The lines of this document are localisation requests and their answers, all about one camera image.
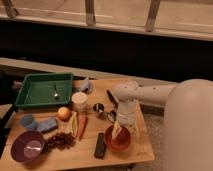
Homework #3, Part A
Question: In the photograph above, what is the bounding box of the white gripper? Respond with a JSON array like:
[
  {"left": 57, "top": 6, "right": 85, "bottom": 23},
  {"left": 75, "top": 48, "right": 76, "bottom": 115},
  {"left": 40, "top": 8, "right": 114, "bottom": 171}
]
[{"left": 112, "top": 101, "right": 140, "bottom": 139}]

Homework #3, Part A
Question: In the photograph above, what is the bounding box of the orange bowl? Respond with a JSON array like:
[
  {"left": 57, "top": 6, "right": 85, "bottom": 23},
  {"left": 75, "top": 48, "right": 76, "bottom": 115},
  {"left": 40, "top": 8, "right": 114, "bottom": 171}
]
[{"left": 104, "top": 126, "right": 131, "bottom": 152}]

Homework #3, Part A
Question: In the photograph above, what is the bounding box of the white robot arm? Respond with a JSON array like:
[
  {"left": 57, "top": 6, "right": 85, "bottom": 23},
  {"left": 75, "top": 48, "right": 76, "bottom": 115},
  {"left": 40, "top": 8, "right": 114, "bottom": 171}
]
[{"left": 111, "top": 79, "right": 213, "bottom": 171}]

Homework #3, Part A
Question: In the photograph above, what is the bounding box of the metal measuring cup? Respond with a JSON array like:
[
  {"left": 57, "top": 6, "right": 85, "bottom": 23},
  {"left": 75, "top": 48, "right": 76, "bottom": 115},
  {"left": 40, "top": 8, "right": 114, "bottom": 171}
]
[{"left": 107, "top": 110, "right": 116, "bottom": 123}]

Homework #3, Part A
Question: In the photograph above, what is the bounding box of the black remote control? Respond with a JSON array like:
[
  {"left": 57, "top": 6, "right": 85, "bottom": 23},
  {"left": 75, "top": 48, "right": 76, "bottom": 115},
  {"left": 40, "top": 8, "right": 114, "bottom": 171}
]
[{"left": 94, "top": 133, "right": 106, "bottom": 159}]

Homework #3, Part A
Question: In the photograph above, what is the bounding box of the small metal cup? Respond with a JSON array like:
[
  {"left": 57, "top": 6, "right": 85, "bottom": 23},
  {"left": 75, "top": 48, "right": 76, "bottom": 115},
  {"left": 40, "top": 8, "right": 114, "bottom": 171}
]
[{"left": 93, "top": 103, "right": 104, "bottom": 115}]

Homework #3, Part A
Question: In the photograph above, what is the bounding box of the orange carrot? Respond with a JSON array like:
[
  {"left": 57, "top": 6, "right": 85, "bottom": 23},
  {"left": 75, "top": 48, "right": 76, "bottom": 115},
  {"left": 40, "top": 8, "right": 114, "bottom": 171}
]
[{"left": 77, "top": 115, "right": 88, "bottom": 140}]

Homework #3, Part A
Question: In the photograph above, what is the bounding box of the yellow banana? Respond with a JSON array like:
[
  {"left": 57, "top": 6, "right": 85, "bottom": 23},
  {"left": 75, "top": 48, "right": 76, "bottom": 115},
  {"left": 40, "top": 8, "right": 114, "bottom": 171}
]
[{"left": 66, "top": 111, "right": 78, "bottom": 137}]

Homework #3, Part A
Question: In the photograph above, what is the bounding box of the white lidded jar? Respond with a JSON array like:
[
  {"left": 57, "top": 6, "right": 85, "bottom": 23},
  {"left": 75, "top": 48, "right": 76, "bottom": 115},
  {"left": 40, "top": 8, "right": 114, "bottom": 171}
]
[{"left": 71, "top": 92, "right": 88, "bottom": 112}]

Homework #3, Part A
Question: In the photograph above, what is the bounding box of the grey blue cloth toy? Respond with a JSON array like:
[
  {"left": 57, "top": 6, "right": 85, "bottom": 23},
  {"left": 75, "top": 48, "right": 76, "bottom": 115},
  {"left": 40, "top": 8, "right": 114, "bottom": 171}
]
[{"left": 74, "top": 78, "right": 93, "bottom": 94}]

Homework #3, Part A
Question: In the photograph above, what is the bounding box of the orange apple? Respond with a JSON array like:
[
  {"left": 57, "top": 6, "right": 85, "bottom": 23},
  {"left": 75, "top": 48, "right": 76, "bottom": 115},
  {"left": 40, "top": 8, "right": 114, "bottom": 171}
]
[{"left": 57, "top": 107, "right": 71, "bottom": 121}]

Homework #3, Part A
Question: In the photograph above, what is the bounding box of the bunch of dark grapes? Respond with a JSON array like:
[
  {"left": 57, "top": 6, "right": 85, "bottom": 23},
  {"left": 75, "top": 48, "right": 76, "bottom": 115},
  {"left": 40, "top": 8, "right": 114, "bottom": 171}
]
[{"left": 43, "top": 132, "right": 75, "bottom": 152}]

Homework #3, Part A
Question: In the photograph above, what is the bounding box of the blue sponge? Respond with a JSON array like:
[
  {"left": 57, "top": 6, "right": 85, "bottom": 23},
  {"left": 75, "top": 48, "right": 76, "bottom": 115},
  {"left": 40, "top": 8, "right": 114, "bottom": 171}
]
[{"left": 37, "top": 118, "right": 58, "bottom": 133}]

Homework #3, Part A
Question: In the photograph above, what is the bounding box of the metal spoon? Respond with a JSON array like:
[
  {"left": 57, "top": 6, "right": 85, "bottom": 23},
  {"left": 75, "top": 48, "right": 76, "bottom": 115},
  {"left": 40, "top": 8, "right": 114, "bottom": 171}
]
[{"left": 54, "top": 84, "right": 59, "bottom": 99}]

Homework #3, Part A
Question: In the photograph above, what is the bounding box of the green plastic tray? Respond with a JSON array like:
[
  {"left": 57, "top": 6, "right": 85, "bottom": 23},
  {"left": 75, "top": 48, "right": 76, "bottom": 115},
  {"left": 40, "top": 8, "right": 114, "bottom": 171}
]
[{"left": 15, "top": 73, "right": 73, "bottom": 109}]

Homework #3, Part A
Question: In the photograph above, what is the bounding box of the purple bowl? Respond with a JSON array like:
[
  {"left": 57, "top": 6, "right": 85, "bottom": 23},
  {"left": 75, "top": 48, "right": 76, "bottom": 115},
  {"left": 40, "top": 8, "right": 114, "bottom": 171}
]
[{"left": 10, "top": 130, "right": 45, "bottom": 163}]

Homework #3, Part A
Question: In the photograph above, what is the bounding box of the black handled tool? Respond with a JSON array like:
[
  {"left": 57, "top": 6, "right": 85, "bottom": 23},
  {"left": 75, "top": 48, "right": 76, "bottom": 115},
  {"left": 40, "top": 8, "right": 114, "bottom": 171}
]
[{"left": 106, "top": 90, "right": 117, "bottom": 108}]

